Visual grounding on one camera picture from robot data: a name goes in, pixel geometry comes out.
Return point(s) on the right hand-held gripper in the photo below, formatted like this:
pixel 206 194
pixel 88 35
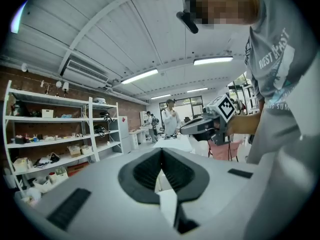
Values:
pixel 222 109

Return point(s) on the black helmet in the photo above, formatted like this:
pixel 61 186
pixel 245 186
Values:
pixel 100 129

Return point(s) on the red flat box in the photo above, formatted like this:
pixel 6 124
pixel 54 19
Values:
pixel 77 169

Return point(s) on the black head-mounted camera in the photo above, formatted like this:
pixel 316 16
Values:
pixel 187 21

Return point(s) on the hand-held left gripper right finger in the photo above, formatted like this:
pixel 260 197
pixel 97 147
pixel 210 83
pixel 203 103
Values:
pixel 220 196

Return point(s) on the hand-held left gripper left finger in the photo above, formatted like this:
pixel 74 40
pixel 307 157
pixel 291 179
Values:
pixel 100 196

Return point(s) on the white crate with green items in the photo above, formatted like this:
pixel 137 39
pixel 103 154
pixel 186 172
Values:
pixel 60 175

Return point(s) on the long ceiling light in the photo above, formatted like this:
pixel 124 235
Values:
pixel 140 76
pixel 212 60
pixel 161 96
pixel 197 90

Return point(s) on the person's right forearm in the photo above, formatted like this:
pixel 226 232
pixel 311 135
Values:
pixel 245 124

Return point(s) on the person's face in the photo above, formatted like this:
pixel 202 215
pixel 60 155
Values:
pixel 220 4

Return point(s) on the white storage box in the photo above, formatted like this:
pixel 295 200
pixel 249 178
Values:
pixel 47 113

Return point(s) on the white tall cabinet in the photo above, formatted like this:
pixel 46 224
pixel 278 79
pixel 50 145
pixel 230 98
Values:
pixel 124 134

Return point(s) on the pink jacket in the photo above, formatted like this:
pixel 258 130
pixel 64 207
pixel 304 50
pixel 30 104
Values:
pixel 223 151

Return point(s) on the white rectangular table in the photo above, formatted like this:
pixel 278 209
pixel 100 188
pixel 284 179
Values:
pixel 175 144

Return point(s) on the grey printed T-shirt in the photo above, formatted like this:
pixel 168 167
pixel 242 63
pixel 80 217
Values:
pixel 270 46

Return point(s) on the white ceiling air conditioner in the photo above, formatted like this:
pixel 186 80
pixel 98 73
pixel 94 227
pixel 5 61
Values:
pixel 85 74

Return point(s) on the white shelf unit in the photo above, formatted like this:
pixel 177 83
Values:
pixel 62 139

